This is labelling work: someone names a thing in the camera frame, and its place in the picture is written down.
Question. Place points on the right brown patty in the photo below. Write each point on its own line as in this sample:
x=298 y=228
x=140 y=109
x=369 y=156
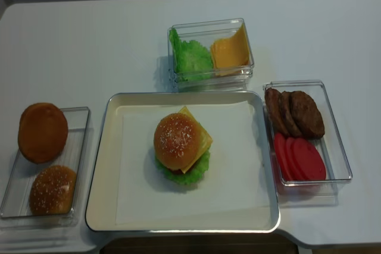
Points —
x=306 y=115

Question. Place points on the white paper liner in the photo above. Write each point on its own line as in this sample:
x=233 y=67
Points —
x=232 y=181

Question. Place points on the plain bottom bun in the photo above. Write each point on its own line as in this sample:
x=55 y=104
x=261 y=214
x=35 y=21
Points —
x=42 y=132

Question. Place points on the green lettuce leaf on burger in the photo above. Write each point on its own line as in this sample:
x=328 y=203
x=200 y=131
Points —
x=193 y=176

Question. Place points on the yellow cheese slice on burger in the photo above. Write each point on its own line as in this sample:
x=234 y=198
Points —
x=206 y=140

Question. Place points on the clear patty tomato container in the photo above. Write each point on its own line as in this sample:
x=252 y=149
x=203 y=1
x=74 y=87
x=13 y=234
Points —
x=330 y=147

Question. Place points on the left red tomato slice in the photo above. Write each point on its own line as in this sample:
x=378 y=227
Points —
x=279 y=147

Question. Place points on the brown patty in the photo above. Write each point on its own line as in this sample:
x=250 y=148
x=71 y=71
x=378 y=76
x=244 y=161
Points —
x=306 y=115
x=272 y=104
x=285 y=112

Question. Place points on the white metal-rimmed tray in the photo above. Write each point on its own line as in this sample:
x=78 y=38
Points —
x=101 y=208

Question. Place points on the sesame bun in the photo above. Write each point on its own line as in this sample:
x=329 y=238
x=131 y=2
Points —
x=176 y=141
x=52 y=191

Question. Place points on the green lettuce leaves in container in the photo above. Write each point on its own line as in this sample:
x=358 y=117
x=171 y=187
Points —
x=193 y=61

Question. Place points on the clear lettuce cheese container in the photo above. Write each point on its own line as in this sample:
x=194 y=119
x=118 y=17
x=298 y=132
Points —
x=206 y=33

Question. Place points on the right red tomato slice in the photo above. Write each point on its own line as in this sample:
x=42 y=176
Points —
x=308 y=160

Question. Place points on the sesame top bun in container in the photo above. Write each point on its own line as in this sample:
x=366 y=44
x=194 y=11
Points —
x=52 y=191

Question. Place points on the yellow cheese slices stack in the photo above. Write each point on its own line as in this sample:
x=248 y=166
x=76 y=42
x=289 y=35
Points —
x=231 y=52

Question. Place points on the middle brown patty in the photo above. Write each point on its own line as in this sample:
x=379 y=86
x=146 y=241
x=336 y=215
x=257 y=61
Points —
x=285 y=112

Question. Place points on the left brown patty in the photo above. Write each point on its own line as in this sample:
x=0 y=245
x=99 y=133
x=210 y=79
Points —
x=272 y=104

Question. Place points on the middle red tomato slice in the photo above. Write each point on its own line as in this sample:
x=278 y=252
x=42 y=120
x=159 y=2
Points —
x=297 y=174

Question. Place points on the clear plastic bun container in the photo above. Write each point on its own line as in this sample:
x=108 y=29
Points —
x=15 y=210

